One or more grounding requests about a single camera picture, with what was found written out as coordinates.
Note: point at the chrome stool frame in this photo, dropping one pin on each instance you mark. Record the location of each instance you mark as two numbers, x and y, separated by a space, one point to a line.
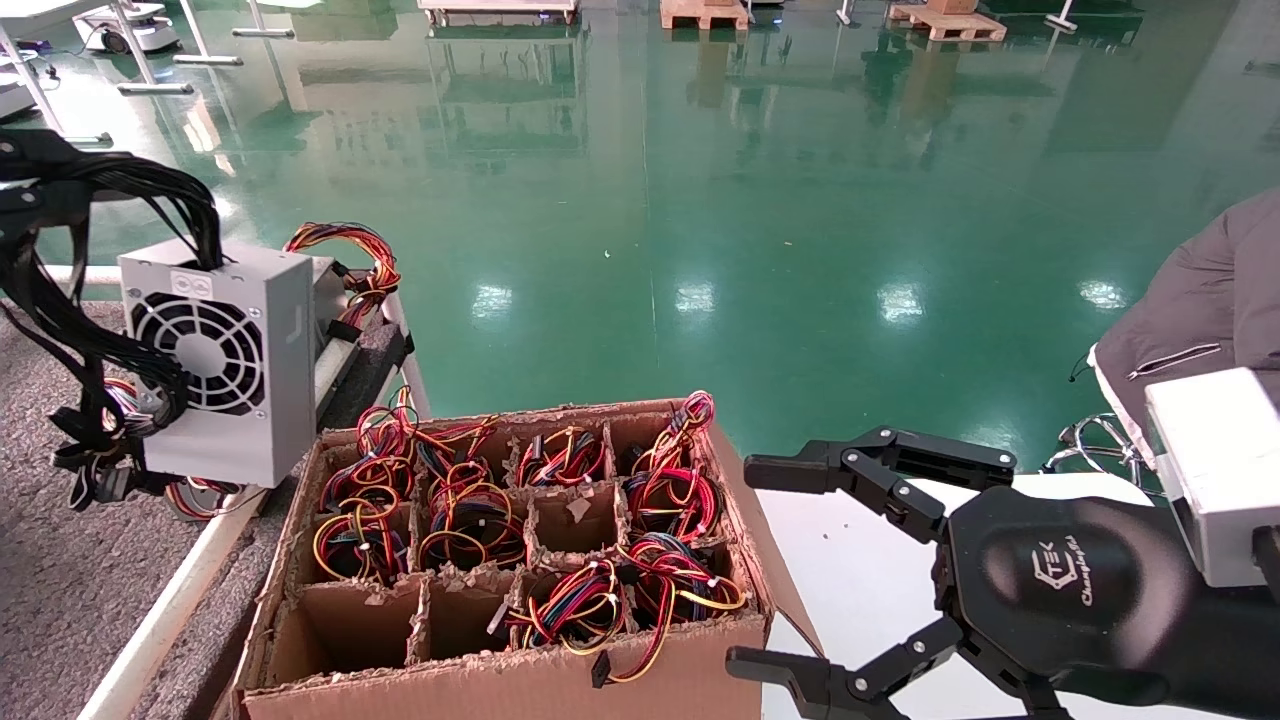
1080 430

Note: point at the cardboard box with dividers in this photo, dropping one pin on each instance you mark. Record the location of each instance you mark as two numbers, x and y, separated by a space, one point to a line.
680 680

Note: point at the person in grey jacket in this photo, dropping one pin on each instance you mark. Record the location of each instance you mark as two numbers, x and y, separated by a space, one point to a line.
1200 300

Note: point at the short white rail tube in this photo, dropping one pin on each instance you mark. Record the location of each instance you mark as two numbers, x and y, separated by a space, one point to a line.
411 370

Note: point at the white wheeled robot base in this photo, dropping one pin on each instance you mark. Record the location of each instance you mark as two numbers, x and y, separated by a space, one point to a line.
130 28

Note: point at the wooden pallet with load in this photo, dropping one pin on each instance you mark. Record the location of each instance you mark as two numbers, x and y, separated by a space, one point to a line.
950 22

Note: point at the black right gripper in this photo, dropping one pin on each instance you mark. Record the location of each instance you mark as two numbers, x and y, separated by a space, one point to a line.
1060 580

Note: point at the black foam pad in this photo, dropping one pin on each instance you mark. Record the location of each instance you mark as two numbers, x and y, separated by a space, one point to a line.
378 365

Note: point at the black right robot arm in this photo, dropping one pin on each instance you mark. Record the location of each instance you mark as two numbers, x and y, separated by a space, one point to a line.
1245 650

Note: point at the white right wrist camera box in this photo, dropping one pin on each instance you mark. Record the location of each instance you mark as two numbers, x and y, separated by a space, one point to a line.
1215 470

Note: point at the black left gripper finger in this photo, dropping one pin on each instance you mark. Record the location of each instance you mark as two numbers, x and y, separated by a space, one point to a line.
30 208
35 152

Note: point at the flat wheeled cart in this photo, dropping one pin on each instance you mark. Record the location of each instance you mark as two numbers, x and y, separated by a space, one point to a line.
500 8

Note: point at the white table rail tube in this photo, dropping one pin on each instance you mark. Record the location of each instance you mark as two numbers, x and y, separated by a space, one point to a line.
170 610
100 277

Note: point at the white metal floor stand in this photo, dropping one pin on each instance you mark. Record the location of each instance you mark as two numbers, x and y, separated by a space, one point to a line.
135 55
846 15
198 35
30 85
262 32
1062 20

